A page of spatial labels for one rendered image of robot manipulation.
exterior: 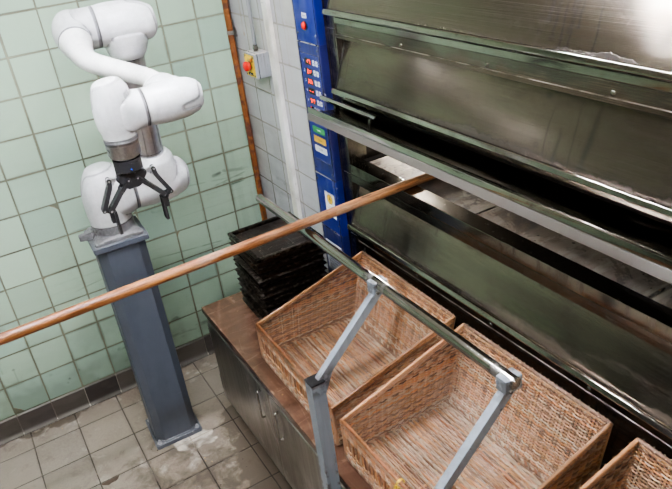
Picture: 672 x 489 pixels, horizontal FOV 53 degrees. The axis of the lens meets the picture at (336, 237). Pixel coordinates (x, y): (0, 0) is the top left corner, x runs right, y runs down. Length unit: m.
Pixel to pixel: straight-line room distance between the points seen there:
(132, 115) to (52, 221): 1.34
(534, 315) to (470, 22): 0.78
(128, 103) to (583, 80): 1.09
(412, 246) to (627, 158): 0.94
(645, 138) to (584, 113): 0.16
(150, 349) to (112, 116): 1.29
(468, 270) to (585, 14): 0.87
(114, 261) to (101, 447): 0.98
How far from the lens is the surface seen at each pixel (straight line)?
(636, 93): 1.48
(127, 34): 2.34
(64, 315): 1.87
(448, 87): 1.90
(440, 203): 2.10
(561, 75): 1.59
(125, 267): 2.67
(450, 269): 2.12
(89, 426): 3.43
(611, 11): 1.49
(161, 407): 3.05
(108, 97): 1.82
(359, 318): 1.77
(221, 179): 3.26
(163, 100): 1.85
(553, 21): 1.57
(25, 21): 2.91
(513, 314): 1.95
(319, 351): 2.49
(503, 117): 1.74
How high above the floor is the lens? 2.10
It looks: 28 degrees down
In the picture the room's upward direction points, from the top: 7 degrees counter-clockwise
